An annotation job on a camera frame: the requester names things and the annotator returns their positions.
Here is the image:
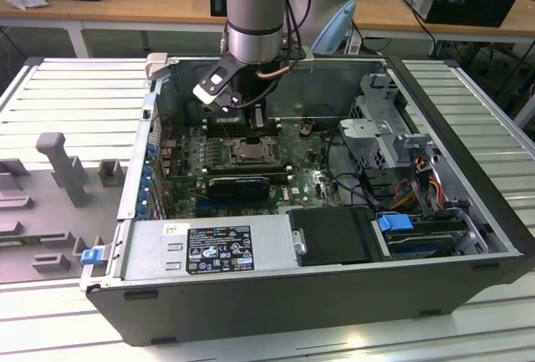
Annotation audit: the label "black plastic shroud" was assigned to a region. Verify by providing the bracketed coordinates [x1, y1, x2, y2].
[288, 206, 380, 266]

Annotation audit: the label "pale blue teach pendant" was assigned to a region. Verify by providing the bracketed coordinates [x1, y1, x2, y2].
[311, 0, 357, 54]

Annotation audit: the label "metal socket cover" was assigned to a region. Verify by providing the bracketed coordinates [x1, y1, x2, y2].
[232, 139, 273, 163]

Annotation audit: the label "hard disk in blue carrier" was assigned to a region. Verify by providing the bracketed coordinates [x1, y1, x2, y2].
[374, 210, 467, 261]

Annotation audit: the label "blue expansion slot clips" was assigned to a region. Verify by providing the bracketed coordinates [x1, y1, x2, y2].
[140, 138, 159, 217]

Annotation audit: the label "copper braided cable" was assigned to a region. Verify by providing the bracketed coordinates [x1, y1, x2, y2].
[255, 63, 293, 81]

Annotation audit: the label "grey power supply unit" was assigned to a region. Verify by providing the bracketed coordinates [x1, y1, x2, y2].
[120, 215, 300, 282]

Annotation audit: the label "blue case latch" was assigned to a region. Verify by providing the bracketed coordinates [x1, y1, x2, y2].
[80, 247, 104, 266]

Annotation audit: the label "black graphics card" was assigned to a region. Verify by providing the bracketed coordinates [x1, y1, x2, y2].
[206, 176, 272, 205]

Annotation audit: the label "black open PC case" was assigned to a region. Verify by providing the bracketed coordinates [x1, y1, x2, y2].
[79, 53, 535, 346]

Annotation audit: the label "black looped wire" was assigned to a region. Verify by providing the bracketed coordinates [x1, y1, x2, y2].
[328, 130, 377, 212]

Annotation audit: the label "silver drive cage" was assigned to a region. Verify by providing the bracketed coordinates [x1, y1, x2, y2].
[338, 72, 438, 171]

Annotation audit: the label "white power strip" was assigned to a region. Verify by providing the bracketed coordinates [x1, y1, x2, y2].
[344, 33, 363, 57]

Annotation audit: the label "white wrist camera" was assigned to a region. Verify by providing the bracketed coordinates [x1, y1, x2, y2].
[191, 54, 244, 115]

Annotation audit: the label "grey parts rack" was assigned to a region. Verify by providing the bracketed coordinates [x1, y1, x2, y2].
[0, 131, 130, 283]

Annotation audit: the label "yellow red wire bundle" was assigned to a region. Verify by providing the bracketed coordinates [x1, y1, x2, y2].
[392, 156, 444, 212]

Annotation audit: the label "black RAM slot bank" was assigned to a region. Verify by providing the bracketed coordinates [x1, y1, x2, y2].
[202, 115, 282, 137]
[200, 160, 293, 182]

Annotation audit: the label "green motherboard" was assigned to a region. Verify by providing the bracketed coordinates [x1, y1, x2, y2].
[166, 121, 348, 219]

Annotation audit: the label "CPU socket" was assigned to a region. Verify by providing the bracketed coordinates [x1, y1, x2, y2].
[227, 135, 278, 166]

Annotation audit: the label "grey case release handle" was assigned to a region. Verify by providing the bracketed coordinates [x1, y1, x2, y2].
[144, 52, 169, 84]

